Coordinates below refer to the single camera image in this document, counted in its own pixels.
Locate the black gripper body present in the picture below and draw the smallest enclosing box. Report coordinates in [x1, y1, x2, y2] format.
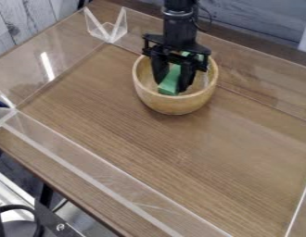
[142, 32, 212, 71]

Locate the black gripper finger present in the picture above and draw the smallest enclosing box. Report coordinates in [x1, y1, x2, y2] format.
[178, 61, 196, 93]
[150, 55, 169, 84]

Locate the green rectangular block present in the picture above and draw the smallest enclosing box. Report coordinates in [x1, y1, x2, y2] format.
[157, 51, 204, 96]

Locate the brown wooden bowl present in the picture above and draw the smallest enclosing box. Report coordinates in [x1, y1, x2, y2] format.
[132, 56, 218, 115]

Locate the black table leg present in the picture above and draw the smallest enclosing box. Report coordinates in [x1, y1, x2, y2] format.
[39, 184, 54, 208]

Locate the clear acrylic tray wall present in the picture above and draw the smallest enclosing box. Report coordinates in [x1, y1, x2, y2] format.
[0, 0, 306, 237]

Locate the grey metal bracket with screw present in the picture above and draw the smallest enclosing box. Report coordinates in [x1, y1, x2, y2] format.
[34, 202, 83, 237]

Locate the black cable lower left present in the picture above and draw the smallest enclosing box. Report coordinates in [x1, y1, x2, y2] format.
[0, 203, 46, 237]

